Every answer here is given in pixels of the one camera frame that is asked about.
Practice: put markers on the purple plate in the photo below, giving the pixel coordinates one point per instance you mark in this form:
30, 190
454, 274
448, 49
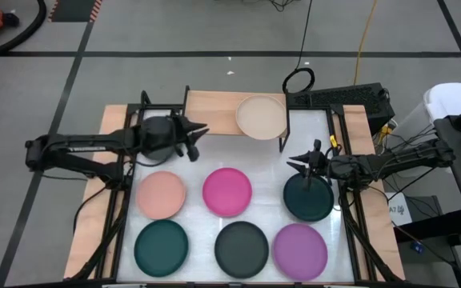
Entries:
299, 252

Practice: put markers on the black table frame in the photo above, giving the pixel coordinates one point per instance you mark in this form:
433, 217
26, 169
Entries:
154, 106

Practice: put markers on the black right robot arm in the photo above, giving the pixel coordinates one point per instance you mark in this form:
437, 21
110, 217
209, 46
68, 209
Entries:
394, 162

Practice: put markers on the beige plate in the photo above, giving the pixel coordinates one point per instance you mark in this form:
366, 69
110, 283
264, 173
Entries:
260, 118

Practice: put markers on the salmon pink plate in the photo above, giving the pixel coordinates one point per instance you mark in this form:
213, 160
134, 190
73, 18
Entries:
160, 195

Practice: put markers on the small blue object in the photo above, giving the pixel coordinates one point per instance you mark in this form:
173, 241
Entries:
418, 248

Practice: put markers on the dark grey plate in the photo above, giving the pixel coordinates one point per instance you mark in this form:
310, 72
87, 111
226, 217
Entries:
241, 250

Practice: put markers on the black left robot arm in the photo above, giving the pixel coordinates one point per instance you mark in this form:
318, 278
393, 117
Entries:
78, 146

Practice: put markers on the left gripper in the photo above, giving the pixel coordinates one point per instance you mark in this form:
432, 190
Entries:
158, 134

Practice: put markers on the dark teal plate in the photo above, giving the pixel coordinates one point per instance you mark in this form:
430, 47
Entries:
308, 204

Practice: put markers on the emerald green plate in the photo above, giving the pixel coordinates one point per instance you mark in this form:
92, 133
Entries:
161, 248

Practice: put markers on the magenta plate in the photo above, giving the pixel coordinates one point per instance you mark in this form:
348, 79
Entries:
227, 192

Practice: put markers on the yellow tag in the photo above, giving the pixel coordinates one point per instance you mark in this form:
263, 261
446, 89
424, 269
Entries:
333, 141

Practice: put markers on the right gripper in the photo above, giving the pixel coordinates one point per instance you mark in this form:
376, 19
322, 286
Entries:
338, 168

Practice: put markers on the black mat with striped edge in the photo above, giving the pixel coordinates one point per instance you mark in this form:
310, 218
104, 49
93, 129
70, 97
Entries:
72, 10

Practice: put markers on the white labelled box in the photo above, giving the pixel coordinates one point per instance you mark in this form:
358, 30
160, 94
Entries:
399, 209

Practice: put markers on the white chair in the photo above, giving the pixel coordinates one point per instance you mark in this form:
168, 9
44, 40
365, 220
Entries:
450, 100

